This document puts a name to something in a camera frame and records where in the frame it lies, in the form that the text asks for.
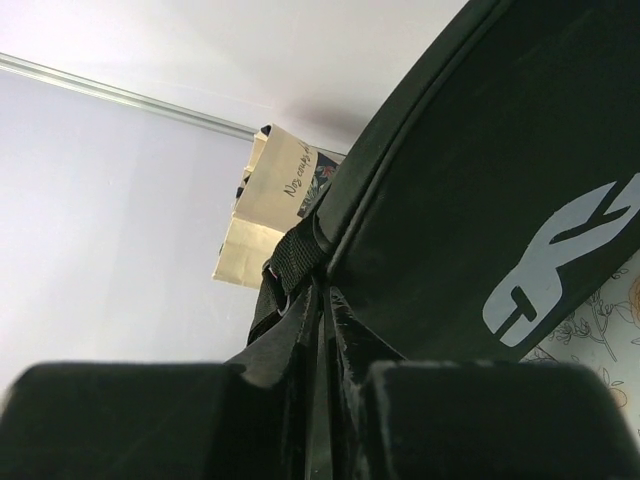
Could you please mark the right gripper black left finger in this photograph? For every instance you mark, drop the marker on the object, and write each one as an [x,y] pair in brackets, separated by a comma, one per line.
[270,398]

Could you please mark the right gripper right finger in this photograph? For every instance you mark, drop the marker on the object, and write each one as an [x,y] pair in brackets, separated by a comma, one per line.
[351,349]

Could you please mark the black racket cover bag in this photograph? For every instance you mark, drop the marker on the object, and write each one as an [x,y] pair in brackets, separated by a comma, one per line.
[494,191]

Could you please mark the beige canvas tote bag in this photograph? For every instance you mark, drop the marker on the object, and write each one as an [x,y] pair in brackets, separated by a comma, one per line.
[283,178]

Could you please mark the floral table mat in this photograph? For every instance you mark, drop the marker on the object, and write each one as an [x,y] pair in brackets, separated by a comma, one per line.
[603,335]

